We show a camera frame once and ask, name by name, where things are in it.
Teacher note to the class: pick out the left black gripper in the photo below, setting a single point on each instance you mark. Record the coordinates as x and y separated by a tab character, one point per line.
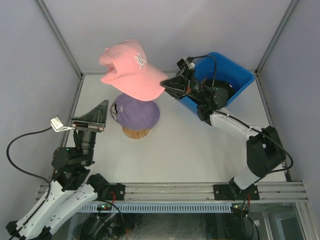
98	116

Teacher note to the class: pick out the wooden hat stand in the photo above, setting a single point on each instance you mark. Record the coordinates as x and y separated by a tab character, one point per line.
135	134

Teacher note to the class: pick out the pink baseball cap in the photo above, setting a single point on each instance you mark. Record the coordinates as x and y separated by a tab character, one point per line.
129	71

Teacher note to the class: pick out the blue plastic bin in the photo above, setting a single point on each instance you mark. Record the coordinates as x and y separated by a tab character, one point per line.
216	66

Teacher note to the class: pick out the aluminium front rail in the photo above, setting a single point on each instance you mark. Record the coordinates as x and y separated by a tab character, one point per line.
269	192

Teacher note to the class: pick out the purple baseball cap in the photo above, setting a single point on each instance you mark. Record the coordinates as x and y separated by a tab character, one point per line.
134	114

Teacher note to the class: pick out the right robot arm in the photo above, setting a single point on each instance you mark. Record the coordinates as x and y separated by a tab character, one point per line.
264	152

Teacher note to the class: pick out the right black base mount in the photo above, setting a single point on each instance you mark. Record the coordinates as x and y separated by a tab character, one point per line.
225	192

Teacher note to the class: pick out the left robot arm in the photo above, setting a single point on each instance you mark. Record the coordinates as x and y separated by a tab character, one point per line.
72	186

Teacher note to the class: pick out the black baseball cap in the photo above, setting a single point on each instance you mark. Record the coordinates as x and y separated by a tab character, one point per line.
220	84

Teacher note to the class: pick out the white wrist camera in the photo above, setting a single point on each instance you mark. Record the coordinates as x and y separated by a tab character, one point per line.
58	126
186	62

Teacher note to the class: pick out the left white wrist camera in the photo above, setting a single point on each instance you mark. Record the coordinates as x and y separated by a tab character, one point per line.
58	126

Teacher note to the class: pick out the perforated cable tray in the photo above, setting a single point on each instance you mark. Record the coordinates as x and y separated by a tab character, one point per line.
151	208

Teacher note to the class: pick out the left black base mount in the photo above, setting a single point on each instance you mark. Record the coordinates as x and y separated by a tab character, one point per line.
113	192

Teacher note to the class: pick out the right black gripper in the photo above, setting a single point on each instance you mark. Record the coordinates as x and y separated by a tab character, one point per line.
184	81

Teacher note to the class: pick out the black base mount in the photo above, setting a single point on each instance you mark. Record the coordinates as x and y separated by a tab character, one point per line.
225	192
113	192

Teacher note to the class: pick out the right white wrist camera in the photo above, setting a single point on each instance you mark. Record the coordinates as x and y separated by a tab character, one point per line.
186	62

